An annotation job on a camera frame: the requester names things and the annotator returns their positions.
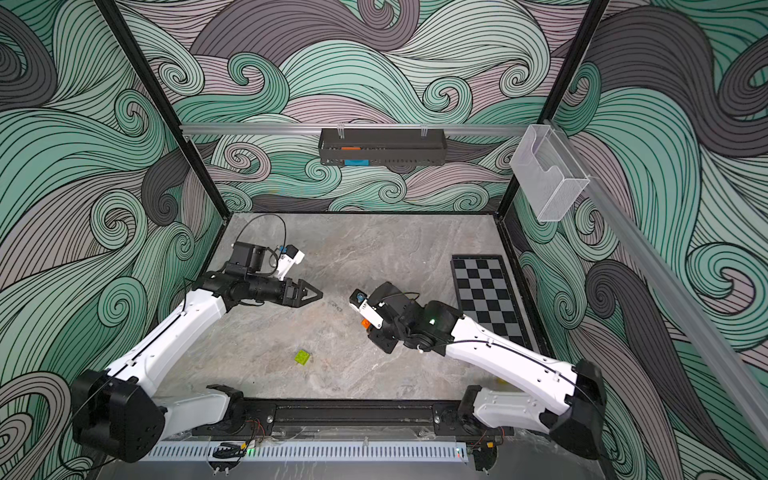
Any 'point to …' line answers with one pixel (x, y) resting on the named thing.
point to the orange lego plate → (365, 323)
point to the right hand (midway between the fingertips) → (378, 322)
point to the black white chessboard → (486, 295)
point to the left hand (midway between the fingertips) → (312, 292)
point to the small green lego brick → (302, 357)
